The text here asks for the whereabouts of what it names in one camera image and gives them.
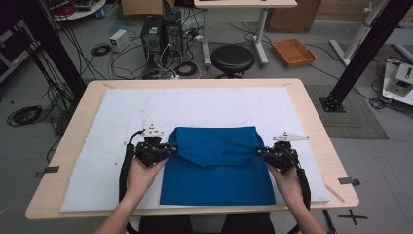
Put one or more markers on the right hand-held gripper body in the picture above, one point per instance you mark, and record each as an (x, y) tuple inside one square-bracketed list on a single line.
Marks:
[(284, 157)]

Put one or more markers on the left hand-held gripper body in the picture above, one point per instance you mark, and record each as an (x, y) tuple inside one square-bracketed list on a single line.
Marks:
[(151, 151)]

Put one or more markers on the blue t-shirt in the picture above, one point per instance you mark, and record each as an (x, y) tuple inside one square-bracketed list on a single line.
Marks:
[(217, 182)]

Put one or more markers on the person's right hand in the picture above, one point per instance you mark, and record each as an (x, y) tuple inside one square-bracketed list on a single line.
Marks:
[(289, 185)]

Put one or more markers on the person's left hand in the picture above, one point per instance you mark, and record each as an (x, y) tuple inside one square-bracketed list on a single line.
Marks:
[(141, 178)]

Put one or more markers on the white foam mat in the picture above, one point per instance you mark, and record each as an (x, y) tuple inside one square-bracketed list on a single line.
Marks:
[(195, 107)]

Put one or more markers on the thin wooden strip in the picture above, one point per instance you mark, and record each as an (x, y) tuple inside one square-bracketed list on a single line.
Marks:
[(335, 193)]

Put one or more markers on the dark tape piece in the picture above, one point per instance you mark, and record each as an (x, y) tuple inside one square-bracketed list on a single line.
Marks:
[(48, 170), (349, 181)]

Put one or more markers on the person's dark trousers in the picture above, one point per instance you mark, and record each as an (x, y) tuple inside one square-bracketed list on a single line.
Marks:
[(246, 226)]

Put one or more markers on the grey floor mat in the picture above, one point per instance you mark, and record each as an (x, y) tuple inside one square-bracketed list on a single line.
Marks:
[(357, 113)]

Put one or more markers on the black tape cross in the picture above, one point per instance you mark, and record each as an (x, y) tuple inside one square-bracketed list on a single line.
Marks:
[(353, 217)]

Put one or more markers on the black round stool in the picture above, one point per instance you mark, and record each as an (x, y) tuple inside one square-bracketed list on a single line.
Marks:
[(232, 58)]

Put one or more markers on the orange basket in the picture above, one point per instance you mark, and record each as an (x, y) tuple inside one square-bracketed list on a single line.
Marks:
[(293, 52)]

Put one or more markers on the dark computer tower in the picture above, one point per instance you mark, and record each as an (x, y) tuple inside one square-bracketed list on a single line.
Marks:
[(152, 39), (173, 32)]

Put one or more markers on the small white box device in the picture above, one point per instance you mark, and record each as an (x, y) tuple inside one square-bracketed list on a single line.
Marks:
[(119, 40)]

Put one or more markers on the large cardboard box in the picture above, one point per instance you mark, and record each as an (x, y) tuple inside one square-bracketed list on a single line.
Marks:
[(292, 16)]

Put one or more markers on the grey white machine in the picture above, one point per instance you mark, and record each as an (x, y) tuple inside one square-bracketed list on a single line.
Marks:
[(402, 79)]

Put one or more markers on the white metal stand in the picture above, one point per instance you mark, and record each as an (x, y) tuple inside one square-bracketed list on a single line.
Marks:
[(357, 35)]

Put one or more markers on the white desk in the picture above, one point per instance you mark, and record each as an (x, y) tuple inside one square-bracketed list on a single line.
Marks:
[(243, 3)]

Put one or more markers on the round white table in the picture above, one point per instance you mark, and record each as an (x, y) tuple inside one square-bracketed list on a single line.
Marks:
[(81, 11)]

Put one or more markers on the grey metal rack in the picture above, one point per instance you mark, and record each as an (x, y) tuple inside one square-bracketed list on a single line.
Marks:
[(14, 52)]

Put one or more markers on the black metal post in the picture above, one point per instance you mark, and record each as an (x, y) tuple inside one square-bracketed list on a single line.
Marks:
[(367, 52), (55, 48)]

